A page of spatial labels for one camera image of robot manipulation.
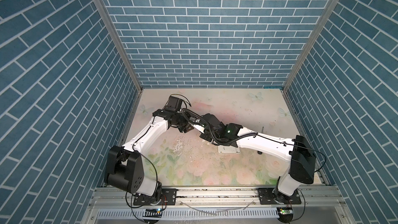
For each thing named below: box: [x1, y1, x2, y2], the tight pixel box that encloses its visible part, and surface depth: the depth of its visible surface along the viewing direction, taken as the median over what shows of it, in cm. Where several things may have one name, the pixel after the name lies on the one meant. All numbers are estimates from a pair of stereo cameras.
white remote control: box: [217, 145, 241, 154], surface depth 90 cm
